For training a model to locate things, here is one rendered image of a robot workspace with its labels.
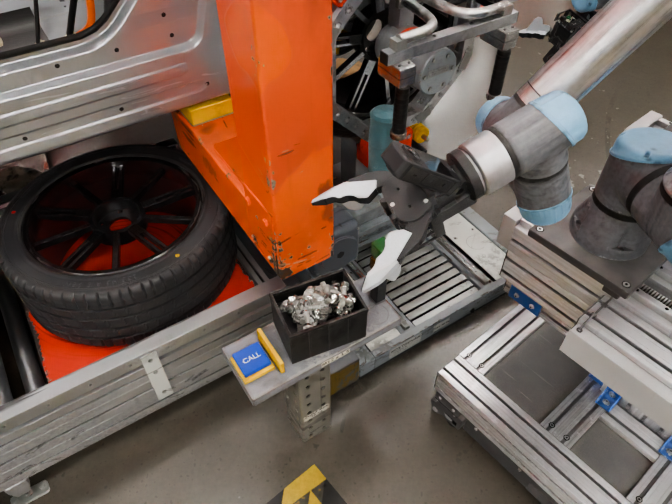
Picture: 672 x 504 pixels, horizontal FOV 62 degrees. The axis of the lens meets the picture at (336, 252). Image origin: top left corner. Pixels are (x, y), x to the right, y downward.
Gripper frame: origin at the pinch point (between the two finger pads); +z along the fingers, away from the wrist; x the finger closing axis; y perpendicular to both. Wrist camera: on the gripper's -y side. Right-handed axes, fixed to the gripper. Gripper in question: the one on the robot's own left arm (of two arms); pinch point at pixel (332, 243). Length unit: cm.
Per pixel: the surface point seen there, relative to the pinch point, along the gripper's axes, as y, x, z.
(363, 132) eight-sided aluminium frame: 74, 71, -23
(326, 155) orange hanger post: 37, 41, -7
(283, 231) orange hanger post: 47, 37, 10
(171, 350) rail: 67, 35, 53
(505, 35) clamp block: 53, 57, -63
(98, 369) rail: 57, 36, 68
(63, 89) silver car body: 22, 88, 38
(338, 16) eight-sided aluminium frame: 36, 75, -28
